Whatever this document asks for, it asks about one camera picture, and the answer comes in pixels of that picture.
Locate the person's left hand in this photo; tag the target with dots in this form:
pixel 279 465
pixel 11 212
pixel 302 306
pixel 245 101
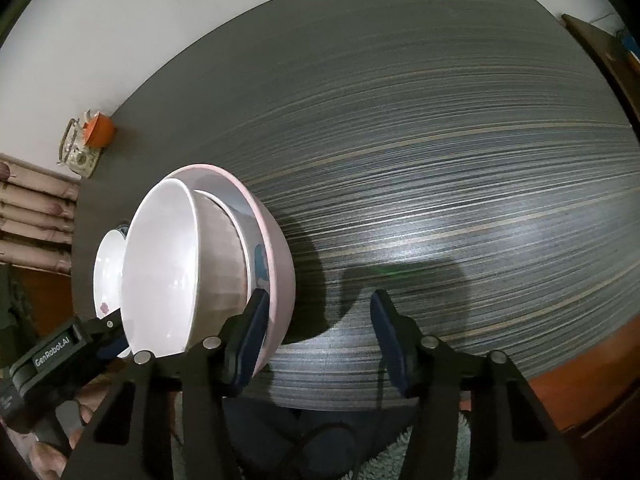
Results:
pixel 46 461

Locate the orange lidded cup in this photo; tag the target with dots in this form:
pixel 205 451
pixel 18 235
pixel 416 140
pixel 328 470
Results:
pixel 99 131

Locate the white bowl blue base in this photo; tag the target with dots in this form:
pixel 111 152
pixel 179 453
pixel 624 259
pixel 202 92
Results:
pixel 223 281

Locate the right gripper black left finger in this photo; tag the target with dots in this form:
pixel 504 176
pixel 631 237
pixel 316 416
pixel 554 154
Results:
pixel 129 434

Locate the white Rabbit bowl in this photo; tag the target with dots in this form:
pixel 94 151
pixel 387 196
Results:
pixel 161 272

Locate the large pink bowl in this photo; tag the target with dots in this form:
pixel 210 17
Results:
pixel 268 258

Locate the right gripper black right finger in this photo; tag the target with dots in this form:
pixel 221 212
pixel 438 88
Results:
pixel 512 434

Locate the beige patterned curtain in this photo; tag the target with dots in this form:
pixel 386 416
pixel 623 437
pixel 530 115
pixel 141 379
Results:
pixel 38 211

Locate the white plate pink roses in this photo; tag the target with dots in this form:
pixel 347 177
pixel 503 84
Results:
pixel 107 274

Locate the green fuzzy sleeve forearm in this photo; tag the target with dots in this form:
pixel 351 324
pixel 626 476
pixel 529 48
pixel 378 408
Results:
pixel 388 464

